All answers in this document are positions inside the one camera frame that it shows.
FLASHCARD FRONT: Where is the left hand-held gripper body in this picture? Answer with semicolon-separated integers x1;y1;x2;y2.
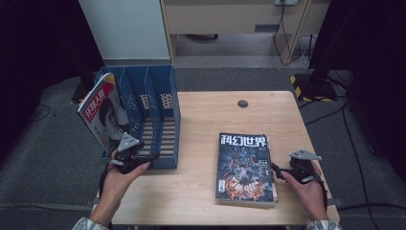
110;132;151;175

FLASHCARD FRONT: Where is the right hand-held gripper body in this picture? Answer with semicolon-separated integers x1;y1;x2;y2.
284;149;323;185

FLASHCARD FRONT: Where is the blue plastic file rack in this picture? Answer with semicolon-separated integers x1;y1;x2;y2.
94;65;182;172

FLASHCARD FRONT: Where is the dark blue illustrated magazine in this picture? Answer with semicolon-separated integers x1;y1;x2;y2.
214;132;279;205

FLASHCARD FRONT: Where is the magazine with portrait cover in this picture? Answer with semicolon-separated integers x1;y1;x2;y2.
77;72;132;156

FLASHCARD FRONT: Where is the person's right hand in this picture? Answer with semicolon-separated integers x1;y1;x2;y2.
282;162;329;222

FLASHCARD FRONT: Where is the person's left hand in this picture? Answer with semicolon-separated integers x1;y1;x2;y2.
90;149;151;224

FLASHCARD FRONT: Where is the dark stand base with tape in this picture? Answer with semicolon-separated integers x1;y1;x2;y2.
71;72;97;104

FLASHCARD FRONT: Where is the black stand base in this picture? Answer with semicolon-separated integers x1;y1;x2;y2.
293;68;339;101

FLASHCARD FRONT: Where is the yellow black hazard tape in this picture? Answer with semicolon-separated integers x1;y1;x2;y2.
289;75;334;104

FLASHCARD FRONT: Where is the white cabinet panel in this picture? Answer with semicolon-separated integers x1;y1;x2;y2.
79;0;171;61

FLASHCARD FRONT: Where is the black curtain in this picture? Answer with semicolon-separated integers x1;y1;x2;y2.
0;0;105;167
307;0;406;175

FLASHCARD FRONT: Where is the light wooden desk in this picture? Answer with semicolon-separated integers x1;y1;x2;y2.
159;0;329;65

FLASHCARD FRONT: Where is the right hand-held gripper black cable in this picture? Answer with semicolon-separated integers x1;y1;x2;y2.
310;171;329;209

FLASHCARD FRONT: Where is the long black floor cable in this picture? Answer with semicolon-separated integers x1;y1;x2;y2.
341;106;374;230

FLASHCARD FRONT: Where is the short black floor cable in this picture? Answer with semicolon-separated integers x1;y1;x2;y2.
303;102;349;127

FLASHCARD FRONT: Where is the looped black floor cable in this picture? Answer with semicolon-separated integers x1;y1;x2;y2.
30;103;52;123

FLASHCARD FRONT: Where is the white cable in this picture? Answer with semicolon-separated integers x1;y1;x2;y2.
296;34;316;71

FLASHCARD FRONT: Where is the black cable from power strip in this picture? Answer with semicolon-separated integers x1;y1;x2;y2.
272;4;305;67

